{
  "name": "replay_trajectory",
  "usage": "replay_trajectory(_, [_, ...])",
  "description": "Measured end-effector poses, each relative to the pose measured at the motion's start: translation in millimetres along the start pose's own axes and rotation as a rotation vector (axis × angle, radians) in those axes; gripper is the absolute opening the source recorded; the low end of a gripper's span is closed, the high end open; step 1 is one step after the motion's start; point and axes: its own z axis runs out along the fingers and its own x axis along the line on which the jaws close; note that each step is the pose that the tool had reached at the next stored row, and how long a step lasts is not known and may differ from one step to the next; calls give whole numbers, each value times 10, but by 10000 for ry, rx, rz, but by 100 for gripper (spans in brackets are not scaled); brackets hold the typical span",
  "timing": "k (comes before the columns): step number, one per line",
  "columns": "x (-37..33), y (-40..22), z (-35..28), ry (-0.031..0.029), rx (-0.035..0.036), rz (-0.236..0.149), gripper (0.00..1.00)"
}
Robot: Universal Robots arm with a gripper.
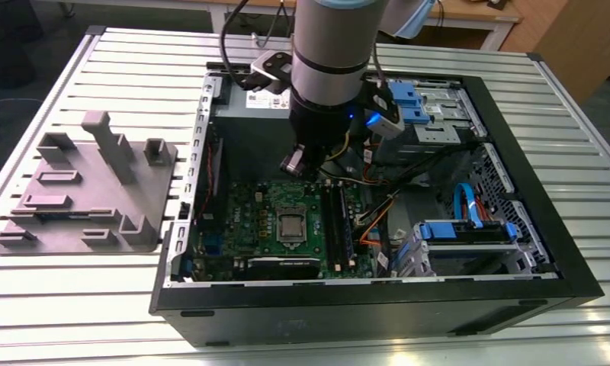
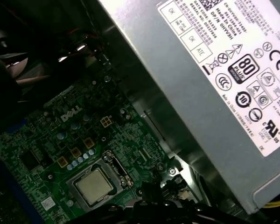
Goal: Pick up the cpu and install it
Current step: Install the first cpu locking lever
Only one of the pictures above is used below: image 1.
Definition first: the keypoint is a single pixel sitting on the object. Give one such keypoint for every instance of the silver CPU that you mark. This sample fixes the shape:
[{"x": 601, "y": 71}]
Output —
[{"x": 292, "y": 227}]

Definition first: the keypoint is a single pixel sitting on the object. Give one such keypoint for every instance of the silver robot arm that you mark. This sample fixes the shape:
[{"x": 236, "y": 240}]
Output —
[{"x": 330, "y": 38}]

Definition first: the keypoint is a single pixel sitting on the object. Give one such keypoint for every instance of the CPU socket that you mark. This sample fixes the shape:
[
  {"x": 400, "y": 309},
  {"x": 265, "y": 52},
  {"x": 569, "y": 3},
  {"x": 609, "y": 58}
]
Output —
[{"x": 292, "y": 241}]

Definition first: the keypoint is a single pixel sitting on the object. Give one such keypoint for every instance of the grey power supply unit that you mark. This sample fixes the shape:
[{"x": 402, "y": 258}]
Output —
[{"x": 249, "y": 129}]

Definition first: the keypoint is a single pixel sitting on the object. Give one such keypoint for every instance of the blue drive bay latch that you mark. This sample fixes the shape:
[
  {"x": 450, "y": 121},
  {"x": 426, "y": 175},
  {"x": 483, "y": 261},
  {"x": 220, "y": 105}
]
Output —
[{"x": 417, "y": 112}]

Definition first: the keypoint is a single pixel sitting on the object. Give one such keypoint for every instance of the metal disk bay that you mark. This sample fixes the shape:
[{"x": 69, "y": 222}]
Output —
[
  {"x": 437, "y": 133},
  {"x": 467, "y": 248}
]

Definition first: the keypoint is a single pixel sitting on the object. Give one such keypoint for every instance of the green motherboard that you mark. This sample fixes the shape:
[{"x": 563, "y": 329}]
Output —
[{"x": 246, "y": 198}]

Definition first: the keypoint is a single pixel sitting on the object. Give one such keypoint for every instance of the black RAM slot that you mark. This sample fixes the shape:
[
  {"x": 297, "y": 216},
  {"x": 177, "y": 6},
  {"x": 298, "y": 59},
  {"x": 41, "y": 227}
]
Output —
[
  {"x": 329, "y": 225},
  {"x": 336, "y": 225},
  {"x": 341, "y": 225}
]

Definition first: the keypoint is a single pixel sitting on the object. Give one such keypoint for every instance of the dark blue RAM stick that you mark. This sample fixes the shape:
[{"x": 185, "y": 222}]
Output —
[{"x": 348, "y": 225}]

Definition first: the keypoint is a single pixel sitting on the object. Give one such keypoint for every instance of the blue disk carrier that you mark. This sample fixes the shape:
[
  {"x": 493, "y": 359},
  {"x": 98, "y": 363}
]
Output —
[{"x": 437, "y": 231}]

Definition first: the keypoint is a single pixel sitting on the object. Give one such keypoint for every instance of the blue board connector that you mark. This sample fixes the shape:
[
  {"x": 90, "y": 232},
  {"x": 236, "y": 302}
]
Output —
[{"x": 213, "y": 244}]

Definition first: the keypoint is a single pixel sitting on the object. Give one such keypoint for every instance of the black graphics card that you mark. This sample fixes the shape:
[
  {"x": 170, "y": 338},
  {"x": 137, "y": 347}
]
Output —
[{"x": 284, "y": 268}]

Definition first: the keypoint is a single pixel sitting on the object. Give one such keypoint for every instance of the wooden desk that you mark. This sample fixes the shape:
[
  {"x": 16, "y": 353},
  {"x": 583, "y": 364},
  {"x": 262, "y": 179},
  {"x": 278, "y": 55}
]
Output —
[{"x": 477, "y": 15}]

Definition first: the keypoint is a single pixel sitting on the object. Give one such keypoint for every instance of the grey parts rack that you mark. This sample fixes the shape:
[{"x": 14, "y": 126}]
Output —
[{"x": 106, "y": 198}]

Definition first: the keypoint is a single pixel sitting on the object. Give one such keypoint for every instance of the black PC case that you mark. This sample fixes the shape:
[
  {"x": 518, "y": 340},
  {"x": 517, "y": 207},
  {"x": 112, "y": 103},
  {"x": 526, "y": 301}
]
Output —
[{"x": 336, "y": 316}]

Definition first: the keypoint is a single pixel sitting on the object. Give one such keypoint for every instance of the brown wooden cabinet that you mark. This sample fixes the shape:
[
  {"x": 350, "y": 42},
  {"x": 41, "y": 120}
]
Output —
[{"x": 569, "y": 38}]

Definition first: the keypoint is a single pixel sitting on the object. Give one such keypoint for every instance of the green RAM stick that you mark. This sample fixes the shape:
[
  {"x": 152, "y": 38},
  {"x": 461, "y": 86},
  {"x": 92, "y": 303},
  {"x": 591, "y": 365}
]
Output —
[{"x": 61, "y": 214}]

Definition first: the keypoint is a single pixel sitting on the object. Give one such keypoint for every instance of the dark office chair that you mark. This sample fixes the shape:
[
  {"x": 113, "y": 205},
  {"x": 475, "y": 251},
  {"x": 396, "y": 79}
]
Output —
[{"x": 9, "y": 45}]

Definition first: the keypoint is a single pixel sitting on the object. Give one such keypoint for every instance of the small silver wrist camera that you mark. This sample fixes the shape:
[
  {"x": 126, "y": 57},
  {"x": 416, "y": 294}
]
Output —
[{"x": 292, "y": 162}]

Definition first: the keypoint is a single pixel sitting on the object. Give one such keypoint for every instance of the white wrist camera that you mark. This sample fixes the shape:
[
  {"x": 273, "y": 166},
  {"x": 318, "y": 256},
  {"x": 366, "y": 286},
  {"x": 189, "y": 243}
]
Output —
[{"x": 386, "y": 127}]

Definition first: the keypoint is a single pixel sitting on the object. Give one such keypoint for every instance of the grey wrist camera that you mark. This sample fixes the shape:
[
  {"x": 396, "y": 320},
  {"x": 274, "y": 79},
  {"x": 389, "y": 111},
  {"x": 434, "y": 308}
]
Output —
[{"x": 274, "y": 65}]

